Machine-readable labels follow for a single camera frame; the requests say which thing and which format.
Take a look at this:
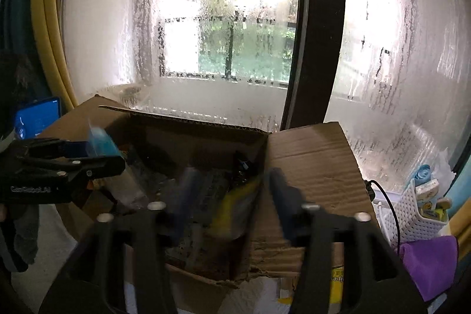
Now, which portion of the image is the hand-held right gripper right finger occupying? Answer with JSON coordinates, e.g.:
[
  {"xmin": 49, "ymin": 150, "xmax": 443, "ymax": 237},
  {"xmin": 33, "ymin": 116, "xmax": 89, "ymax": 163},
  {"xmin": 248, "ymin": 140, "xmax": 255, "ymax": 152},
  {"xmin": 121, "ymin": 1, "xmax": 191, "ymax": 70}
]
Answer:
[{"xmin": 267, "ymin": 167, "xmax": 427, "ymax": 314}]

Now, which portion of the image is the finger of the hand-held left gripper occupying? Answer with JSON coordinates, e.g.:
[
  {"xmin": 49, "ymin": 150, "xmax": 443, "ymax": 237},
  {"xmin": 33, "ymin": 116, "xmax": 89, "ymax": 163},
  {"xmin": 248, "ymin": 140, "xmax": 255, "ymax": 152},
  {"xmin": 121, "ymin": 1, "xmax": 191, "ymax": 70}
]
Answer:
[
  {"xmin": 54, "ymin": 154, "xmax": 127, "ymax": 187},
  {"xmin": 22, "ymin": 139, "xmax": 89, "ymax": 160}
]

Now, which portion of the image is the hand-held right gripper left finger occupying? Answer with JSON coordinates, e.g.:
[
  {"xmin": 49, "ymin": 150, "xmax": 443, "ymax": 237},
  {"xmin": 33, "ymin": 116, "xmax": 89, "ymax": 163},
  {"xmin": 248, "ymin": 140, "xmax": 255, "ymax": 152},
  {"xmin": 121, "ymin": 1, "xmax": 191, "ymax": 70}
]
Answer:
[{"xmin": 39, "ymin": 167, "xmax": 199, "ymax": 314}]

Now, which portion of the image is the clear packet with blue top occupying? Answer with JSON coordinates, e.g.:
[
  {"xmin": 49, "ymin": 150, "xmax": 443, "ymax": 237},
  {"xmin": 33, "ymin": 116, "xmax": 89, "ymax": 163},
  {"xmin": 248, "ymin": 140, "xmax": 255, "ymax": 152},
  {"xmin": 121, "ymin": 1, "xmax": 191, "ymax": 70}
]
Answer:
[{"xmin": 88, "ymin": 126, "xmax": 148, "ymax": 208}]

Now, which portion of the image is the brown cardboard box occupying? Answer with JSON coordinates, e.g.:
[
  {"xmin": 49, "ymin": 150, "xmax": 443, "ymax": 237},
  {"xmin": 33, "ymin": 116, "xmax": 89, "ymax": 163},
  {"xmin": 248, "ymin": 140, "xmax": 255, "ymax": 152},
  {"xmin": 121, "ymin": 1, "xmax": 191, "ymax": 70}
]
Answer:
[{"xmin": 37, "ymin": 95, "xmax": 381, "ymax": 300}]

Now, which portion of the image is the person's left hand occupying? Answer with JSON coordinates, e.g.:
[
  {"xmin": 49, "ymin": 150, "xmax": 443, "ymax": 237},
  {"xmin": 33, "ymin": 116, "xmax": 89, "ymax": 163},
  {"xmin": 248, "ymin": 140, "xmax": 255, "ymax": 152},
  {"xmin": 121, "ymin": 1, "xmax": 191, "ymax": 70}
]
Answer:
[{"xmin": 0, "ymin": 204, "xmax": 41, "ymax": 274}]

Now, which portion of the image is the dark printed packet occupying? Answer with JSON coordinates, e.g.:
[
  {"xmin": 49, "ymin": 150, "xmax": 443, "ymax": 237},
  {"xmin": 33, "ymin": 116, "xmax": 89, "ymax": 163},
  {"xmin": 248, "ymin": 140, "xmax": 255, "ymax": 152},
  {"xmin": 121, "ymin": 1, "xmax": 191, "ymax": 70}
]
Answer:
[{"xmin": 173, "ymin": 167, "xmax": 236, "ymax": 226}]

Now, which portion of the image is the tablet with blue screen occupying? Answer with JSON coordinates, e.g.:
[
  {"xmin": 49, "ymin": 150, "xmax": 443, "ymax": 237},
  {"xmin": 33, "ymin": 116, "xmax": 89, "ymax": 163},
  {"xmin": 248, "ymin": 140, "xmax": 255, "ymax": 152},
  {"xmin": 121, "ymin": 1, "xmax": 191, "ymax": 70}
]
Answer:
[{"xmin": 15, "ymin": 97, "xmax": 63, "ymax": 140}]

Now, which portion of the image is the bright yellow snack packet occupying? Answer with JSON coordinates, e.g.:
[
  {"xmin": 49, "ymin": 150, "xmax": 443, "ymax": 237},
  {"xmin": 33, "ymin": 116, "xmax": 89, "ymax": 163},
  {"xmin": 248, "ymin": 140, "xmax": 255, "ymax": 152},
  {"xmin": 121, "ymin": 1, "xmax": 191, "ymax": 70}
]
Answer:
[{"xmin": 217, "ymin": 178, "xmax": 262, "ymax": 237}]

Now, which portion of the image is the yellow curtain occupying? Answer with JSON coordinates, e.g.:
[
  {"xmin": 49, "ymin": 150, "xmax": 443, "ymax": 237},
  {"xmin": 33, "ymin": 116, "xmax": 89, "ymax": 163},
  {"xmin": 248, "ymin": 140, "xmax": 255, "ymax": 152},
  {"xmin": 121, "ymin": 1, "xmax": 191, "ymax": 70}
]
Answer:
[{"xmin": 31, "ymin": 0, "xmax": 79, "ymax": 109}]

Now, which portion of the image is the white perforated basket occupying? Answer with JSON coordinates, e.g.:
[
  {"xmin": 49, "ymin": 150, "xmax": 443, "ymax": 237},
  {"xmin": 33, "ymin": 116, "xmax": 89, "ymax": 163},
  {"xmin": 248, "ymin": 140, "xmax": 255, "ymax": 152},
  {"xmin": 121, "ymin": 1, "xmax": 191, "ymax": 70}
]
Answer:
[{"xmin": 373, "ymin": 178, "xmax": 451, "ymax": 250}]

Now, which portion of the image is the teal curtain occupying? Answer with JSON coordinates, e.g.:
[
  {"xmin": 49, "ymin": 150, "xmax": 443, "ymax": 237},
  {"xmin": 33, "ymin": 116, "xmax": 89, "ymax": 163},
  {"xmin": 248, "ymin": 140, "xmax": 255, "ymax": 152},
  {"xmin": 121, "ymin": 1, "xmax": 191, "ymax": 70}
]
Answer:
[{"xmin": 0, "ymin": 0, "xmax": 52, "ymax": 105}]

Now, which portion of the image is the light blue roll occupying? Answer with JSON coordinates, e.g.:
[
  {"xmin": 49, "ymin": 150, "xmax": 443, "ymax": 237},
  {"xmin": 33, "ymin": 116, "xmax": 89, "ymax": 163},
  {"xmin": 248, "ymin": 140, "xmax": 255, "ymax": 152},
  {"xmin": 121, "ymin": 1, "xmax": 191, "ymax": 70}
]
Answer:
[{"xmin": 412, "ymin": 165, "xmax": 431, "ymax": 186}]

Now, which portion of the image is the white and yellow packet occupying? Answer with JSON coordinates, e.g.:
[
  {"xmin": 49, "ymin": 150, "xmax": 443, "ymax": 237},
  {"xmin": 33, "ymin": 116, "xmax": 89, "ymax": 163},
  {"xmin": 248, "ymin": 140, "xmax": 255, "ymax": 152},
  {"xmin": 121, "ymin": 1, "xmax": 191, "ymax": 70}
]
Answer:
[{"xmin": 416, "ymin": 179, "xmax": 440, "ymax": 199}]

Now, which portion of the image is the purple cloth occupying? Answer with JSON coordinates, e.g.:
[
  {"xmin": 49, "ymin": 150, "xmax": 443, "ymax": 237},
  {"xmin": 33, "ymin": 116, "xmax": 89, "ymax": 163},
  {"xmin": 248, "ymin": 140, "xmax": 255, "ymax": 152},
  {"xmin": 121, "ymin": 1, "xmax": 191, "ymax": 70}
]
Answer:
[{"xmin": 399, "ymin": 235, "xmax": 459, "ymax": 302}]

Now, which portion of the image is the black cable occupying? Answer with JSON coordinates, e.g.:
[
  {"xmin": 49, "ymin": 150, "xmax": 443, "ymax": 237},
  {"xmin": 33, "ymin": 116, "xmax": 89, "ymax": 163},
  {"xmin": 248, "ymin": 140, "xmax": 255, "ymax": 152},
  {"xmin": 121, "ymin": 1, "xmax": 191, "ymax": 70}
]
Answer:
[{"xmin": 364, "ymin": 180, "xmax": 402, "ymax": 252}]

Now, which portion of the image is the black window frame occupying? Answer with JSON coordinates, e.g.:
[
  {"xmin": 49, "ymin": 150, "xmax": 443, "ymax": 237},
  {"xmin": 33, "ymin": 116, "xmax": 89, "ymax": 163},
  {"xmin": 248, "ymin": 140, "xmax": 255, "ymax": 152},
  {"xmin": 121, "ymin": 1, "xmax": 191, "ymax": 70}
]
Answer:
[{"xmin": 280, "ymin": 0, "xmax": 346, "ymax": 132}]

